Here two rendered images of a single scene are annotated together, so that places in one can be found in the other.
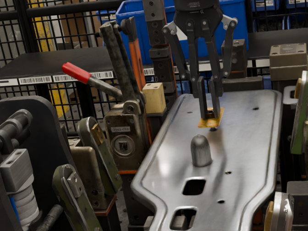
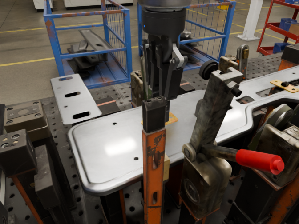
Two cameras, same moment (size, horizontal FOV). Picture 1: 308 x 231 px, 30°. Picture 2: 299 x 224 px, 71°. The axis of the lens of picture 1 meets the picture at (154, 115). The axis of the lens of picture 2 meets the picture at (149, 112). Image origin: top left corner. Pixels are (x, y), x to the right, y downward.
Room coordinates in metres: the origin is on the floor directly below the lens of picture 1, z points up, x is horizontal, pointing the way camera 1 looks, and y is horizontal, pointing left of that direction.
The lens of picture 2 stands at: (1.25, 0.16, 1.33)
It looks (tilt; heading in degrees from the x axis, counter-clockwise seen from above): 35 degrees down; 225
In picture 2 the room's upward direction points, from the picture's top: straight up
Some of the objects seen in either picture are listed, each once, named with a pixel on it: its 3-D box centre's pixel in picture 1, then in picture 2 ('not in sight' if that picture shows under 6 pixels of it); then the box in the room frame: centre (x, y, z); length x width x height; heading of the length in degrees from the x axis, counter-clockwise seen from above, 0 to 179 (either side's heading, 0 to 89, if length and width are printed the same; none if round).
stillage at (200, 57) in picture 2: not in sight; (178, 33); (-1.29, -1.80, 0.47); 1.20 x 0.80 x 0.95; 70
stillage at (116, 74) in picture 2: not in sight; (87, 43); (-0.09, -2.32, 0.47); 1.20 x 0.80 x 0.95; 67
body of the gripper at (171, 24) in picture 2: (197, 10); (163, 35); (0.96, -0.10, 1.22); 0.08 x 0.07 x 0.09; 73
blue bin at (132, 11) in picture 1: (183, 24); not in sight; (1.41, -0.11, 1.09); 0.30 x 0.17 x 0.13; 83
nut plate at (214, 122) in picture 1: (211, 114); (159, 119); (0.96, -0.10, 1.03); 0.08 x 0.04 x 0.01; 163
